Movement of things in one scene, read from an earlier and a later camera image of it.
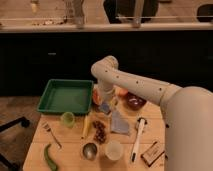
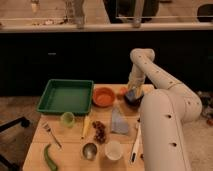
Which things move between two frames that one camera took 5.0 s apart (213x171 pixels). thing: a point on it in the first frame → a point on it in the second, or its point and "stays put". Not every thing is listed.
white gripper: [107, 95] → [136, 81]
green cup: [68, 119] stays put
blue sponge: [105, 107] → [130, 94]
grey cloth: [118, 124] stays put
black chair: [15, 136] stays put
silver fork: [48, 128] stays put
